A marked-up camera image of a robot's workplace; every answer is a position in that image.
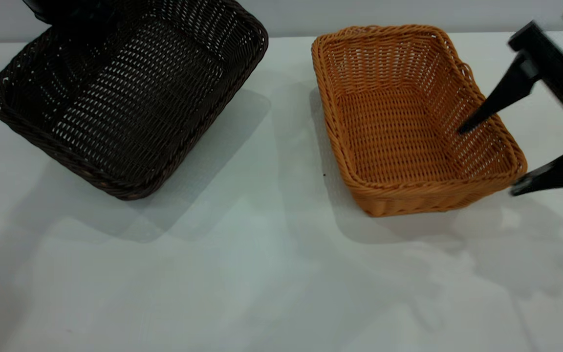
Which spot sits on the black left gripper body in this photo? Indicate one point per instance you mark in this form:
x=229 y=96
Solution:
x=61 y=10

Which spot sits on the black woven wicker basket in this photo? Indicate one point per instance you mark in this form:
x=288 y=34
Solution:
x=140 y=98

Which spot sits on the orange woven wicker basket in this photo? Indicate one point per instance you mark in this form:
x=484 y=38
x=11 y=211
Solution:
x=389 y=137

